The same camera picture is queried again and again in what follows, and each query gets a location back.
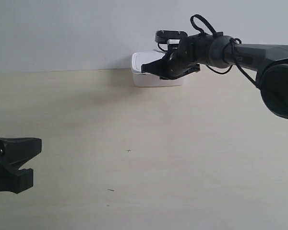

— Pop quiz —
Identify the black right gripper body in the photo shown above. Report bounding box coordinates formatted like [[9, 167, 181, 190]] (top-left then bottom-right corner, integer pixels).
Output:
[[168, 34, 213, 72]]

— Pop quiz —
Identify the white lidded plastic container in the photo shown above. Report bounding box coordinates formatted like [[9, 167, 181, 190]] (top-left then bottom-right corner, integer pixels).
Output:
[[131, 50, 186, 88]]

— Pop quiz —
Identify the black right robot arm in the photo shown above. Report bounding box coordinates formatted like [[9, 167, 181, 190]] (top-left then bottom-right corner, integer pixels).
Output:
[[141, 34, 288, 120]]

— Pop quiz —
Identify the black braided cable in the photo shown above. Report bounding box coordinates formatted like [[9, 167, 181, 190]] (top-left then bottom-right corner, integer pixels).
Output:
[[190, 14, 264, 91]]

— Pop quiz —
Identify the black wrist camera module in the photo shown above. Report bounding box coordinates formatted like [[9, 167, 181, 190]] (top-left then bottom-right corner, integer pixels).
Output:
[[155, 30, 188, 52]]

